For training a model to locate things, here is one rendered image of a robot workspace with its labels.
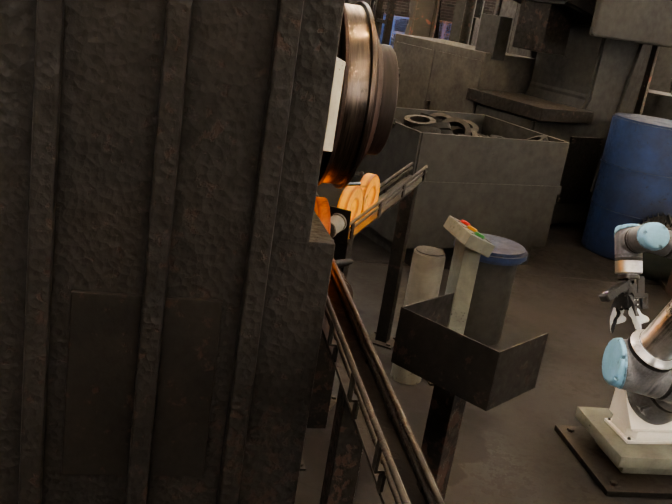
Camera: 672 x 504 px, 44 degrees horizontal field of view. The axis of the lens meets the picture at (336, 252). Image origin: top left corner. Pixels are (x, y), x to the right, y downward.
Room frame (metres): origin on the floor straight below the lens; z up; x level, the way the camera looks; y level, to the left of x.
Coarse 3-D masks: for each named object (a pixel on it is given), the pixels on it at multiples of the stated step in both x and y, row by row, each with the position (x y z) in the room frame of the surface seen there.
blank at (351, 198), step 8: (344, 192) 2.55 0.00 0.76; (352, 192) 2.55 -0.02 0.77; (360, 192) 2.62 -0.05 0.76; (344, 200) 2.53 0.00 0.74; (352, 200) 2.56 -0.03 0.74; (360, 200) 2.63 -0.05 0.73; (344, 208) 2.52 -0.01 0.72; (352, 208) 2.62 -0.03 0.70; (360, 208) 2.64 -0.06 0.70; (352, 216) 2.60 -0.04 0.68
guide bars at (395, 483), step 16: (336, 320) 1.57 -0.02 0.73; (336, 336) 1.62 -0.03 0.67; (336, 352) 1.59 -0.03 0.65; (352, 368) 1.39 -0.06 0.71; (352, 384) 1.38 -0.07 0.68; (352, 400) 1.39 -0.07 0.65; (368, 400) 1.29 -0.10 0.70; (352, 416) 1.40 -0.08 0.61; (368, 416) 1.34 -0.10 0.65; (384, 448) 1.16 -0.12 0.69; (384, 464) 1.20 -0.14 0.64; (384, 480) 1.19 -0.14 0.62; (400, 480) 1.08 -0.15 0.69; (400, 496) 1.05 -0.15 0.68
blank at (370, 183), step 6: (366, 174) 2.72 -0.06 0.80; (372, 174) 2.73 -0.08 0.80; (366, 180) 2.69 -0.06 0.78; (372, 180) 2.71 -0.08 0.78; (378, 180) 2.77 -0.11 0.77; (360, 186) 2.68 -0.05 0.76; (366, 186) 2.67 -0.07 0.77; (372, 186) 2.72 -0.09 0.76; (378, 186) 2.78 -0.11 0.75; (366, 192) 2.67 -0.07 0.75; (372, 192) 2.76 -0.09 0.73; (378, 192) 2.79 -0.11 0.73; (366, 198) 2.68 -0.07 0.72; (372, 198) 2.76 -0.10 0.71; (366, 204) 2.69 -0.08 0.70; (372, 204) 2.75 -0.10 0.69
